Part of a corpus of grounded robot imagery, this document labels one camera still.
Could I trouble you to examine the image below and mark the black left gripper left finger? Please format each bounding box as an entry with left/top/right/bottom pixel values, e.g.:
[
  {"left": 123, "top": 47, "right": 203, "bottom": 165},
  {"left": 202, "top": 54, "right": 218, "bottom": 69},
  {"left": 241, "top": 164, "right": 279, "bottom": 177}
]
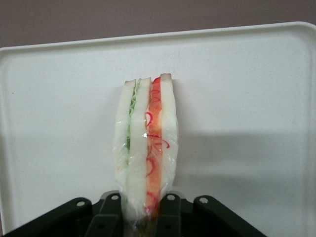
[{"left": 0, "top": 190, "right": 127, "bottom": 237}]

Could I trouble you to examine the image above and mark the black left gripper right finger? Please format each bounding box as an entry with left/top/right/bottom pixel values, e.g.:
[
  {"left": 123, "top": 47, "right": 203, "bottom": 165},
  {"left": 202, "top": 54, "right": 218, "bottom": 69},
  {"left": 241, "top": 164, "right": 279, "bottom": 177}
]
[{"left": 153, "top": 190, "right": 265, "bottom": 237}]

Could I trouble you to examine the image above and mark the plastic sandwich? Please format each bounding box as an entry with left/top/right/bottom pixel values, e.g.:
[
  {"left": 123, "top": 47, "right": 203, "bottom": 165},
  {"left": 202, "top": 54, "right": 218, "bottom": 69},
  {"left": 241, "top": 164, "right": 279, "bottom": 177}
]
[{"left": 112, "top": 72, "right": 179, "bottom": 235}]

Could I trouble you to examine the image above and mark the cream plastic tray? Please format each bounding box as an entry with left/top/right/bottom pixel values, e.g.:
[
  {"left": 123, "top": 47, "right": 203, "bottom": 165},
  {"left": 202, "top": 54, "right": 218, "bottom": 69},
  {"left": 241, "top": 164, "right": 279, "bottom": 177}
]
[{"left": 0, "top": 21, "right": 316, "bottom": 237}]

